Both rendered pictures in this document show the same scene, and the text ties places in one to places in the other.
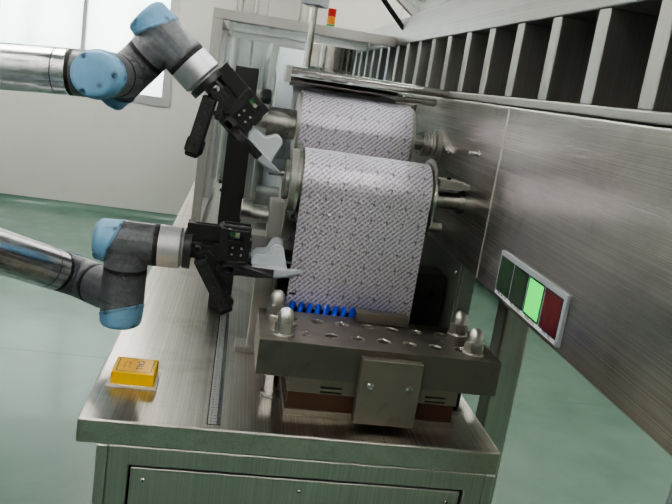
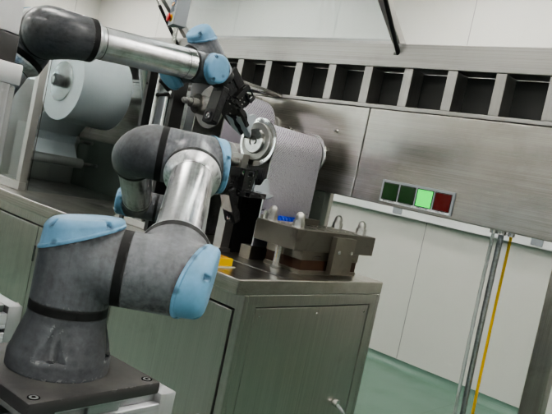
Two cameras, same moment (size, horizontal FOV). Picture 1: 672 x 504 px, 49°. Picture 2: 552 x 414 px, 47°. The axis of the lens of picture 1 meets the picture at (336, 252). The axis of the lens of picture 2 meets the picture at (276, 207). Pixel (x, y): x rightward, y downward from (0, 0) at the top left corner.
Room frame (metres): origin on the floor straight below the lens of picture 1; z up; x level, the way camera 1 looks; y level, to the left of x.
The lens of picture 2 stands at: (-0.18, 1.29, 1.17)
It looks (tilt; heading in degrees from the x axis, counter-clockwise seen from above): 3 degrees down; 319
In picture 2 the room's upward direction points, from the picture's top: 12 degrees clockwise
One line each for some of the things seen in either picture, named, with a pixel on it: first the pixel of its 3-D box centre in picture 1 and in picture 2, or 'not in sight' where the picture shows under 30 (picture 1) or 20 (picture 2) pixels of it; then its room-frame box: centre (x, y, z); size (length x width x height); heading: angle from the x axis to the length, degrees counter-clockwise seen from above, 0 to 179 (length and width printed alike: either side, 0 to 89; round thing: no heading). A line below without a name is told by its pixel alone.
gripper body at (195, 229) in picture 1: (218, 247); (233, 181); (1.29, 0.21, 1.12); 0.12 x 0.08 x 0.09; 99
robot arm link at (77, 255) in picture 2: not in sight; (83, 257); (0.71, 0.88, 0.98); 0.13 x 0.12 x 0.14; 57
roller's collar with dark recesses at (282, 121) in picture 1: (281, 123); (203, 105); (1.61, 0.16, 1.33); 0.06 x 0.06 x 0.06; 8
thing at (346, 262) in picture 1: (355, 269); (289, 195); (1.33, -0.04, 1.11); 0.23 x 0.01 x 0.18; 98
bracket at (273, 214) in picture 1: (257, 275); (227, 201); (1.40, 0.14, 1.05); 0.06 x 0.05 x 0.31; 98
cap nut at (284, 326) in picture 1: (285, 320); (299, 219); (1.15, 0.06, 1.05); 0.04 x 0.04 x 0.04
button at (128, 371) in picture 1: (135, 371); (214, 259); (1.18, 0.31, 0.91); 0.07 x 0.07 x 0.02; 8
